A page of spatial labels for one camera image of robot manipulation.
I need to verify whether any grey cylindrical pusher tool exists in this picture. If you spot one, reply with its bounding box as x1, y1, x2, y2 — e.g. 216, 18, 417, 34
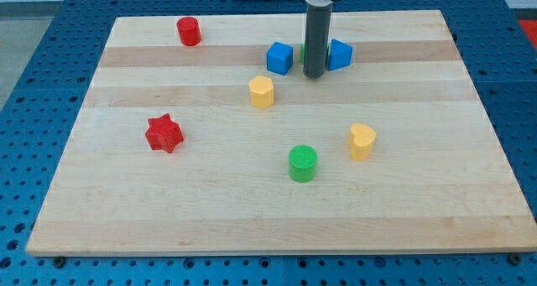
303, 4, 332, 79

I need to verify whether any blue cube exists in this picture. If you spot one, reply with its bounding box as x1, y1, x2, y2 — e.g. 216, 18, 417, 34
266, 42, 294, 75

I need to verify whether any green star block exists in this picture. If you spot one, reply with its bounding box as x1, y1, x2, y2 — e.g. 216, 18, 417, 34
300, 43, 305, 64

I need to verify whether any red star block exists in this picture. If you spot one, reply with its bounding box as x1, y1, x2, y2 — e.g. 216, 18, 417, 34
145, 113, 184, 153

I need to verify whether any blue triangular block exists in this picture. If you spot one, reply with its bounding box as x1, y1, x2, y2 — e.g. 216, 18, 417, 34
328, 39, 353, 71

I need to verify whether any yellow hexagon block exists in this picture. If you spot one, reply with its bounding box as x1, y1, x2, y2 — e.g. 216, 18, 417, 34
248, 75, 274, 109

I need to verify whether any yellow heart block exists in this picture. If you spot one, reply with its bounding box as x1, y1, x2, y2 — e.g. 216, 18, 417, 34
347, 123, 377, 161

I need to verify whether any red cylinder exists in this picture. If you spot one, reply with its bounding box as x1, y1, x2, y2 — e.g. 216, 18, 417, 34
176, 16, 201, 46

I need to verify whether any green cylinder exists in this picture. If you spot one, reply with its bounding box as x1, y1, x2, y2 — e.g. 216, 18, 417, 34
288, 145, 318, 183

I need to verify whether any wooden board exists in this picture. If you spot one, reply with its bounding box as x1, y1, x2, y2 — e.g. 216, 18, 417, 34
26, 10, 536, 257

